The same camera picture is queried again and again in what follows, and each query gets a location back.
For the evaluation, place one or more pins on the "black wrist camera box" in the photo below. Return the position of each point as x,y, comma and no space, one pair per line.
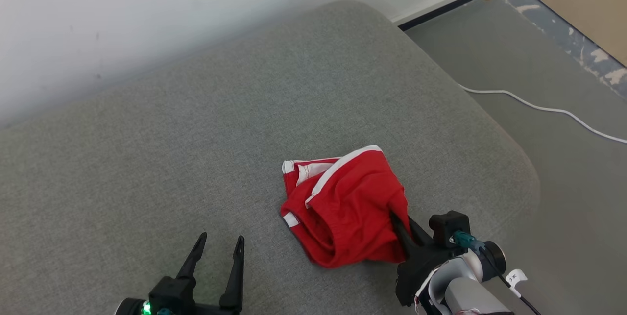
171,293
448,227

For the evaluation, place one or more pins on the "grey fabric sofa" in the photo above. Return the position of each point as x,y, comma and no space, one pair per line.
196,148

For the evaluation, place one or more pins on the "beige board panel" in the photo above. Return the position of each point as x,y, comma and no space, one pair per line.
588,1

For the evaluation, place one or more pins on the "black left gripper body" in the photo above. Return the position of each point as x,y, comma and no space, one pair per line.
218,310

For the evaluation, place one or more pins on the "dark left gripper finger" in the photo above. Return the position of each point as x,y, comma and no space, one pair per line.
235,280
195,256

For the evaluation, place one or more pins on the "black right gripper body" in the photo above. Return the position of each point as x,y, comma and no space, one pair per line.
416,268

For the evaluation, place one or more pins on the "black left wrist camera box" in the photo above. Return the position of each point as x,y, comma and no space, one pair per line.
171,293

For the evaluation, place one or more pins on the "red shorts with white stripe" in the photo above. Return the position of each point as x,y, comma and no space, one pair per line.
352,207

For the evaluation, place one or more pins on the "dark baseboard strip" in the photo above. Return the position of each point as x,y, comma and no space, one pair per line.
455,6

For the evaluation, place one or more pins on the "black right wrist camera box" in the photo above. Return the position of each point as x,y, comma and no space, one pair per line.
448,227

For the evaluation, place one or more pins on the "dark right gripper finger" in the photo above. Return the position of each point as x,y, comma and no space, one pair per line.
402,239
420,235

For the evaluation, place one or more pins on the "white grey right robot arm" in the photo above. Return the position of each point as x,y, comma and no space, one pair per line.
465,295

